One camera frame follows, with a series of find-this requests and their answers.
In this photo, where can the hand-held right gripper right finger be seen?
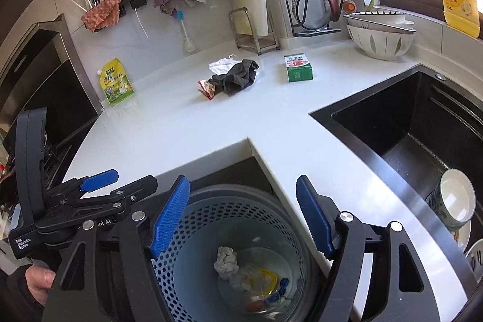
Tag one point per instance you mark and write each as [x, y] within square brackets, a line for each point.
[315, 216]

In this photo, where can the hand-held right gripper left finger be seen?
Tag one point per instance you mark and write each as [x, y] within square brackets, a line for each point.
[169, 216]

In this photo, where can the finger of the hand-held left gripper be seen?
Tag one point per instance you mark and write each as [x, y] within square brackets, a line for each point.
[132, 192]
[98, 180]

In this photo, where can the grey perforated waste basket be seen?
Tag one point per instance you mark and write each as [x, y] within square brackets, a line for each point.
[196, 231]

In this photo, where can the printed paper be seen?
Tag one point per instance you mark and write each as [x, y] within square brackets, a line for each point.
[226, 261]

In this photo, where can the blue plastic piece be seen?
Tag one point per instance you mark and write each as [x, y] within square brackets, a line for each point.
[283, 284]

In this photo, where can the yellow plastic lid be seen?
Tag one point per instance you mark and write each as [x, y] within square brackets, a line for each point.
[272, 278]

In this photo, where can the clear plastic bag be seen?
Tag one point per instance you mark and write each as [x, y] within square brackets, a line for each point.
[243, 280]

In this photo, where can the person's left forearm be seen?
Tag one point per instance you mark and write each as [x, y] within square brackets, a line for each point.
[15, 301]

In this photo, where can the person's left hand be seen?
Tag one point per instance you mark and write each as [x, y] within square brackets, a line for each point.
[37, 278]

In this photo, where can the black stove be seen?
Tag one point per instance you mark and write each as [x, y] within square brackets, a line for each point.
[60, 159]

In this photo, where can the black range hood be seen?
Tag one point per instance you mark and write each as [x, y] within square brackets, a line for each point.
[45, 88]

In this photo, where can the yellow seasoning pouch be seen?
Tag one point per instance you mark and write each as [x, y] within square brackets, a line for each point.
[115, 84]

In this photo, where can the black sink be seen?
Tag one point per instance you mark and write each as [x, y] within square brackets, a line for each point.
[377, 126]

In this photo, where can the red snack wrapper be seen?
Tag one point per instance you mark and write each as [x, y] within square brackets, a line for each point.
[206, 88]

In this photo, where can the green carton box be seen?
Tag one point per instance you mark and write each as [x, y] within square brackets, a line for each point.
[298, 71]

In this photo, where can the white plate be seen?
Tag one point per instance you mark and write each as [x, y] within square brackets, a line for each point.
[463, 233]

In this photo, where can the black cloth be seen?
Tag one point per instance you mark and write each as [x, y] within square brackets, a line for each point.
[237, 76]

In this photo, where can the blue white bottle brush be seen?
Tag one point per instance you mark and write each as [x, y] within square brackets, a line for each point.
[188, 43]

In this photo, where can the pink dishcloth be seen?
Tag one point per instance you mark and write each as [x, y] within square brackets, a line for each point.
[100, 14]

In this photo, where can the white green colander bowl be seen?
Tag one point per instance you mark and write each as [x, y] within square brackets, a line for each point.
[377, 44]

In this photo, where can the metal cutting board rack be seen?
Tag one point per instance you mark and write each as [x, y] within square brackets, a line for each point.
[256, 43]

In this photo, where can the black dish rack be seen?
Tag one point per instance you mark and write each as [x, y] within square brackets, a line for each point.
[317, 30]

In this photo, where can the steel pot lid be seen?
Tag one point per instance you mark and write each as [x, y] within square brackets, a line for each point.
[309, 12]

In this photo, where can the striped ceramic bowl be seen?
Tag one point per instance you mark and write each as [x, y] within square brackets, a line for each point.
[377, 18]

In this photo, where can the steel basin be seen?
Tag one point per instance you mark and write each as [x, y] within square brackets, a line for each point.
[409, 28]

